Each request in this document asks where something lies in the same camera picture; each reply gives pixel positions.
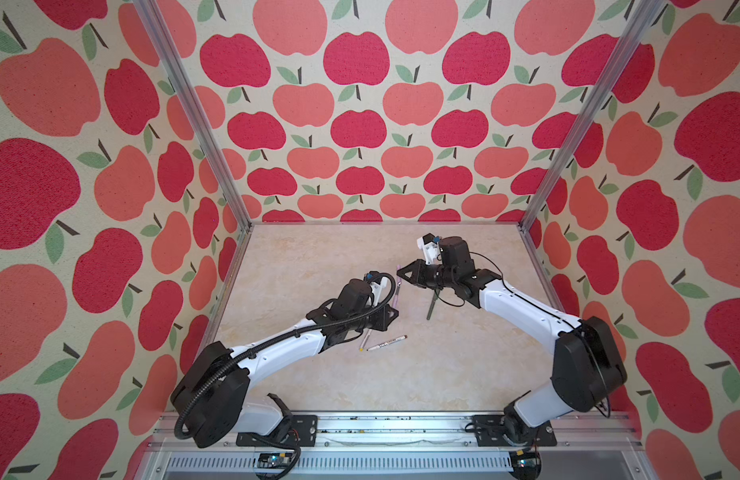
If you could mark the right aluminium corner post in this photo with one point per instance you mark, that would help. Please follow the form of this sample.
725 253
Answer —
636 28

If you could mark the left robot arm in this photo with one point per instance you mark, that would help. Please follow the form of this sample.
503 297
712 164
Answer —
211 399

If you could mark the dark green pen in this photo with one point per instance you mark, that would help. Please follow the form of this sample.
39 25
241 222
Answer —
432 304

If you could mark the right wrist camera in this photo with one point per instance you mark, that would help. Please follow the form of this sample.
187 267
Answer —
429 245

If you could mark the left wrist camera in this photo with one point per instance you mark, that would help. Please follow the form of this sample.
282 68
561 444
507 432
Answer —
378 284

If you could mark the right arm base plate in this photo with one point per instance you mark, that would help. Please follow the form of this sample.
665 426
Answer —
507 431

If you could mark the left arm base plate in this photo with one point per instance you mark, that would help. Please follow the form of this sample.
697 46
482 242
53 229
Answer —
296 430

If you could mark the aluminium corner post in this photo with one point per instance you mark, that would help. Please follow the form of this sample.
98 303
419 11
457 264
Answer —
159 33
636 28

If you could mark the white pen brown end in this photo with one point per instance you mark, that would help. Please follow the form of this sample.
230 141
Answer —
388 343

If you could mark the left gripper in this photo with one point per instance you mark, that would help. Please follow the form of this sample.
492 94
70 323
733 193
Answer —
381 322

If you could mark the aluminium front rail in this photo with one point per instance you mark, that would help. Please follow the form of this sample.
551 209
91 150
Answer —
407 445

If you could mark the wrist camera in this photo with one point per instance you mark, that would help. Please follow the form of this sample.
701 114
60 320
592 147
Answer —
378 284
429 245

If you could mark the left aluminium corner post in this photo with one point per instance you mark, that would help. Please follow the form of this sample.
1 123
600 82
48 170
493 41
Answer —
159 33

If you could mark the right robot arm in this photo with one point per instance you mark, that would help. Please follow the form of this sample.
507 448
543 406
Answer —
587 365

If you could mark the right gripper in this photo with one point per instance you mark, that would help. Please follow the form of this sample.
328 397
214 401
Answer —
414 278

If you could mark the white pen yellow tip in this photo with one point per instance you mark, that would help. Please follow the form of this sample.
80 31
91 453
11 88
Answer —
365 340

